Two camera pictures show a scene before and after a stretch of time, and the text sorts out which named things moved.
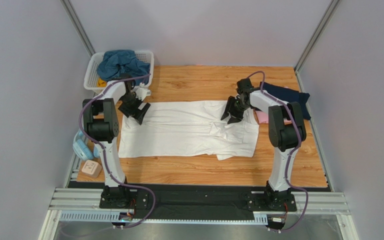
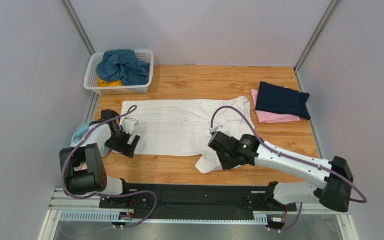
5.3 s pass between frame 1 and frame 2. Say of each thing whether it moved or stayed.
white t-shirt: stayed
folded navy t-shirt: stayed
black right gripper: moved
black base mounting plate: stayed
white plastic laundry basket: stayed
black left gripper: moved
